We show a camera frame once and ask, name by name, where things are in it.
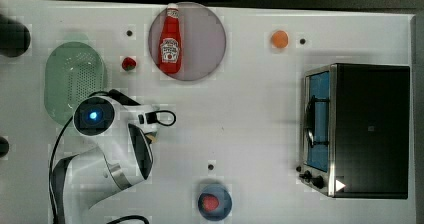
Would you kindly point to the yellow peeled toy banana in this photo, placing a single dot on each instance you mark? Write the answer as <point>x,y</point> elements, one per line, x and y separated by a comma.
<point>152,138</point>

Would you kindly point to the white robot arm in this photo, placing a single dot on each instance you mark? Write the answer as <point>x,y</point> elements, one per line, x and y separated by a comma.
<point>119,127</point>

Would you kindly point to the grey round plate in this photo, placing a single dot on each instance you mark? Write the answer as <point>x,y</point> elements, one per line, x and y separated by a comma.
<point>203,42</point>

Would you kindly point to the red plush ketchup bottle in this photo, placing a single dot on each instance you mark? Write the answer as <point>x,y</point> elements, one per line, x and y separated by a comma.
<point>170,44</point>

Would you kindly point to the orange toy fruit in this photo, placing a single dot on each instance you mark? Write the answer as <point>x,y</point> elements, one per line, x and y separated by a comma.
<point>280,39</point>

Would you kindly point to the red toy strawberry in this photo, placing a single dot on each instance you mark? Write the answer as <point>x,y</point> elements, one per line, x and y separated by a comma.
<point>128,64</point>

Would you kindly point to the red fruit in bowl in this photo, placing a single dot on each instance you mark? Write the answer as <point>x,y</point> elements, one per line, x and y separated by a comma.
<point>210,203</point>

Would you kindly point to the blue bowl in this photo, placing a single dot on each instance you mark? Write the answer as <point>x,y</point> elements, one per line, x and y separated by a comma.
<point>225,200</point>

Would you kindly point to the green oval colander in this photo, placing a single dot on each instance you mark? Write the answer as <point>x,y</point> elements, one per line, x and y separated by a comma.
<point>74,70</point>

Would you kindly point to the silver black toaster oven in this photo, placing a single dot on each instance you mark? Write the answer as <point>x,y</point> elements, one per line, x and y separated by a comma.
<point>356,131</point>

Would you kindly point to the black round pot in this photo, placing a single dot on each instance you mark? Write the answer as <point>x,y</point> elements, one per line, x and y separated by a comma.
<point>15,37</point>

